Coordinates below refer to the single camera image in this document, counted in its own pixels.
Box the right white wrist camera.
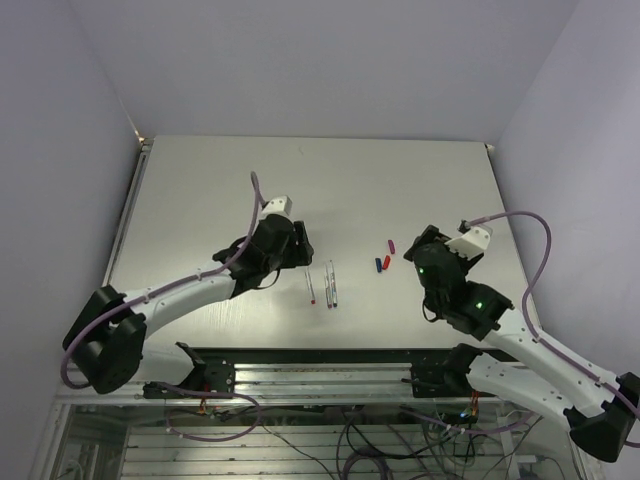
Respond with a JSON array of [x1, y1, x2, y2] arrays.
[[444, 220, 493, 260]]

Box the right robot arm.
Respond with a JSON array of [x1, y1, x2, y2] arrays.
[[404, 225, 639, 463]]

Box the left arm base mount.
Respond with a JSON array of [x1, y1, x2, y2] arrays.
[[138, 342, 235, 400]]

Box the purple tipped pen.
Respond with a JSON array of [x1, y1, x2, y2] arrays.
[[324, 262, 333, 309]]

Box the red tipped pen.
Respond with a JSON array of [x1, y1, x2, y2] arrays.
[[304, 266, 316, 305]]

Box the blue tipped pen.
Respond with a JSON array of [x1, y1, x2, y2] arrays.
[[328, 260, 338, 309]]

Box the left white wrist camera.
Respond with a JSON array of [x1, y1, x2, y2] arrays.
[[260, 195, 293, 218]]

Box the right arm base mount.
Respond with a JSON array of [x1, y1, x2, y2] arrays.
[[401, 343, 483, 398]]

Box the loose cables under table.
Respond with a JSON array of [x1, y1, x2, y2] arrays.
[[159, 397, 551, 480]]

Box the aluminium frame rail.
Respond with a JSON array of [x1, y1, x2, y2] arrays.
[[54, 362, 541, 404]]

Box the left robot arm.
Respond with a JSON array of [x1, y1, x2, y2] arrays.
[[61, 214, 314, 398]]

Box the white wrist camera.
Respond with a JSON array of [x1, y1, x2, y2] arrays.
[[444, 220, 493, 260], [260, 195, 293, 218]]

